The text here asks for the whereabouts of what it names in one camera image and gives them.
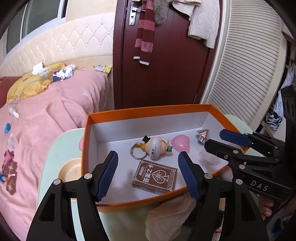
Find silver cone ornament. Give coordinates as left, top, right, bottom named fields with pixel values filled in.
left=197, top=130, right=209, bottom=145

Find pink heart jelly object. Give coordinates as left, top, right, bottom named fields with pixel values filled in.
left=171, top=135, right=190, bottom=152

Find white plastic bag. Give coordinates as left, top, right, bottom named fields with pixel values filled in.
left=145, top=192, right=196, bottom=241

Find snowman keychain toy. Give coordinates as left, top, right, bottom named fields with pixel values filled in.
left=129, top=136, right=173, bottom=160

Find brown card box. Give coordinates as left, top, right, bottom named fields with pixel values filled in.
left=132, top=160, right=178, bottom=195

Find person right hand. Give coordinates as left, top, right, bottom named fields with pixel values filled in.
left=258, top=196, right=274, bottom=220

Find zebra pattern cloth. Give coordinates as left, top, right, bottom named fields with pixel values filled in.
left=265, top=111, right=282, bottom=131

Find orange cardboard box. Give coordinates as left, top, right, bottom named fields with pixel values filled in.
left=82, top=104, right=237, bottom=213

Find brown cards on bed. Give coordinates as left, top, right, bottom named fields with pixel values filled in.
left=1, top=150, right=18, bottom=196

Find dark red wooden door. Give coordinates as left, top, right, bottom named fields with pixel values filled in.
left=113, top=1, right=217, bottom=109

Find pink bed quilt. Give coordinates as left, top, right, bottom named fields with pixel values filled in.
left=1, top=68, right=109, bottom=240

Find white louvered wardrobe door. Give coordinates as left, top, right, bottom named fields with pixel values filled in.
left=201, top=1, right=287, bottom=130

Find blue small toy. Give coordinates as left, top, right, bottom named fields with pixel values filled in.
left=4, top=122, right=11, bottom=133

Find striped red scarf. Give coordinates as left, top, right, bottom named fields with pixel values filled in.
left=133, top=0, right=156, bottom=66

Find white knitted garment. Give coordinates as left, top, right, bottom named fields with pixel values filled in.
left=171, top=0, right=220, bottom=49

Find yellow pillow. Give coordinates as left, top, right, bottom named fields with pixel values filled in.
left=6, top=63, right=66, bottom=103

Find patterned phone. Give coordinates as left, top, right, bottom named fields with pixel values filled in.
left=52, top=65, right=75, bottom=82

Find dark red pillow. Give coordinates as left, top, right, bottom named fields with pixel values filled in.
left=0, top=76, right=20, bottom=108

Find cream padded headboard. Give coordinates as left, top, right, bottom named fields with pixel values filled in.
left=1, top=13, right=115, bottom=76

